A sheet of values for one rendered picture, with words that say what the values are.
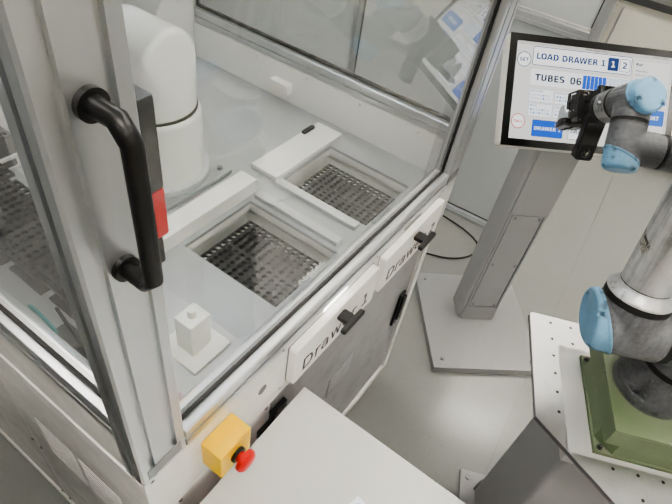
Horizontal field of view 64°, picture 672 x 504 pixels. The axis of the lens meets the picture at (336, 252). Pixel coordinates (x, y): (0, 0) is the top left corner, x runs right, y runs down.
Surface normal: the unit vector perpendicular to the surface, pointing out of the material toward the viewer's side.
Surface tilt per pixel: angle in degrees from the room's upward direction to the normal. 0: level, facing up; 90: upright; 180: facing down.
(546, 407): 0
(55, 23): 90
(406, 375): 0
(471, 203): 90
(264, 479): 0
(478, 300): 90
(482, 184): 90
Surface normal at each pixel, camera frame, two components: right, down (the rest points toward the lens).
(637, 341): -0.14, 0.52
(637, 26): -0.53, 0.55
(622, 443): -0.22, 0.67
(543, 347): 0.13, -0.70
